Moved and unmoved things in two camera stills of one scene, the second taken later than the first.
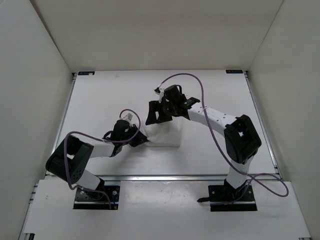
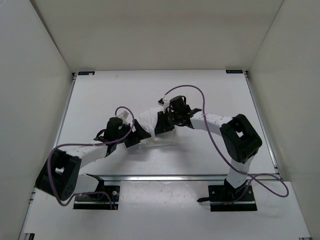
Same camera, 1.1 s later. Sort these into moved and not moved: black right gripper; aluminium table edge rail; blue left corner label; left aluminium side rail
Moved: black right gripper
Not moved: aluminium table edge rail; blue left corner label; left aluminium side rail
